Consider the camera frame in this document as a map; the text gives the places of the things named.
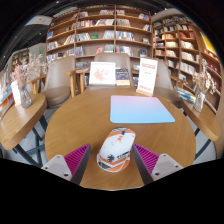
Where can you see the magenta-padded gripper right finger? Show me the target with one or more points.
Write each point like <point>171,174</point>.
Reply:
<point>148,158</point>

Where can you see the curved wooden bookshelf with books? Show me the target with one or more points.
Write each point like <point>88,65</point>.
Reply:
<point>186,50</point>

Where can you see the white and orange computer mouse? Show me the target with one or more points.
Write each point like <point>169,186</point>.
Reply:
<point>115,150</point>

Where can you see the brown armchair with wooden arms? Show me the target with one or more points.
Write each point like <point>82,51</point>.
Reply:
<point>164,75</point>
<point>60,80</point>
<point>111,57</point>

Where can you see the white sign on wooden base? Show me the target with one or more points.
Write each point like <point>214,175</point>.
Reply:
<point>147,75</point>

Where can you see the distant wooden bookshelf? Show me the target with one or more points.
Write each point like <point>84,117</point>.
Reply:
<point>20,58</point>

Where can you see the dark blue book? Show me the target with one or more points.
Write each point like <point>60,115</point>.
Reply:
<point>122,76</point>

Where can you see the stack of wrapped books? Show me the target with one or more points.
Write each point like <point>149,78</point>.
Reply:
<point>186,95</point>

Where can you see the round wooden side table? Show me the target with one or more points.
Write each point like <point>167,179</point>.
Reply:
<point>20,120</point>
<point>200,121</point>

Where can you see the small white card sign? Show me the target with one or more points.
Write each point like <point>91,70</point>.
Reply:
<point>15,93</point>

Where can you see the white framed floral picture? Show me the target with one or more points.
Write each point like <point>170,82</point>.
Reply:
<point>102,73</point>

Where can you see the wide wooden bookshelf with books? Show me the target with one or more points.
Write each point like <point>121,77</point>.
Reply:
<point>100,33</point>

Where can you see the colourful book display shelf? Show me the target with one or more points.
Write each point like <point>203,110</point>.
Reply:
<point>5,90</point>

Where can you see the pink-blue gradient mouse pad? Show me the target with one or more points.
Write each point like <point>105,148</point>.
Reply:
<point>140,110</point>

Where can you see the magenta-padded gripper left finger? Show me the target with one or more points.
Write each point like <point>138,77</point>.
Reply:
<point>76,158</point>

